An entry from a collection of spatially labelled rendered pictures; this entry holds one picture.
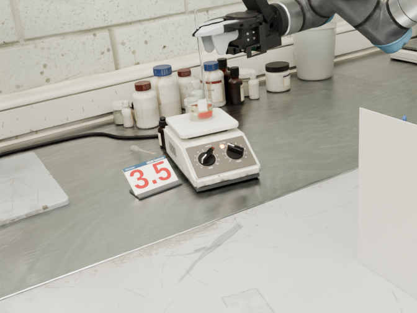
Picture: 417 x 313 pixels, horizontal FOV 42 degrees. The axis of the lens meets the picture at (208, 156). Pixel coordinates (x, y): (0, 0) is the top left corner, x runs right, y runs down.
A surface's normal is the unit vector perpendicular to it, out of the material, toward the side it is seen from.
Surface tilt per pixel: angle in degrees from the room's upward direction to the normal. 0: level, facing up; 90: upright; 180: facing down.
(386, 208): 90
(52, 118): 90
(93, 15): 90
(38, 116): 90
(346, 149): 0
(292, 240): 0
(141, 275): 0
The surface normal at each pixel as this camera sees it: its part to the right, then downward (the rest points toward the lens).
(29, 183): -0.10, -0.92
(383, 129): -0.87, 0.27
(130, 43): 0.48, 0.30
